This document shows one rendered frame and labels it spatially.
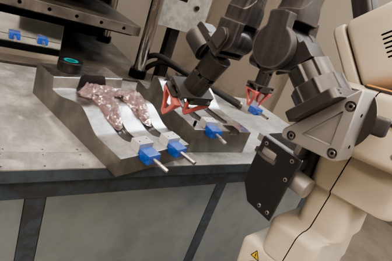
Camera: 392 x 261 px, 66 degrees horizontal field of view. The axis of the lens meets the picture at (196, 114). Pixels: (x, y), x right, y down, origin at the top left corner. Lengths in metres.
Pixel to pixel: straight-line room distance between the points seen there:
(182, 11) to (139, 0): 2.37
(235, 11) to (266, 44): 0.12
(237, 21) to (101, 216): 0.71
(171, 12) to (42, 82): 0.92
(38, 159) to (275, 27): 0.61
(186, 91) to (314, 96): 0.32
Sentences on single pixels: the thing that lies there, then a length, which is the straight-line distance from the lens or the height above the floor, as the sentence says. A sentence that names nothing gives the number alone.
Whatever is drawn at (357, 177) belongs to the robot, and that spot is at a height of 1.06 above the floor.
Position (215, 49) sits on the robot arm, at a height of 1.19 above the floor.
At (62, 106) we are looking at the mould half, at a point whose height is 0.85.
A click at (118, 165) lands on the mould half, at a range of 0.79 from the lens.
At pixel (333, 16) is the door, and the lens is 3.63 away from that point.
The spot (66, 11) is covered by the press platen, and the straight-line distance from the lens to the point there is 1.56.
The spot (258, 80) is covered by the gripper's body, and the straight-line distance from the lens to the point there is 1.25.
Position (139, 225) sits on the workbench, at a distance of 1.12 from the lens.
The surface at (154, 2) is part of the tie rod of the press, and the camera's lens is 1.60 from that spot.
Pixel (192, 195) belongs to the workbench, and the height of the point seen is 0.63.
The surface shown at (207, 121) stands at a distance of 1.00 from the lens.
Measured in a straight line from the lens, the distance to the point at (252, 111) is 1.26.
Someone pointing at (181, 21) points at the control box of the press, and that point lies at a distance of 1.82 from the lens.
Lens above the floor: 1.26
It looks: 20 degrees down
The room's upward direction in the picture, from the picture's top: 20 degrees clockwise
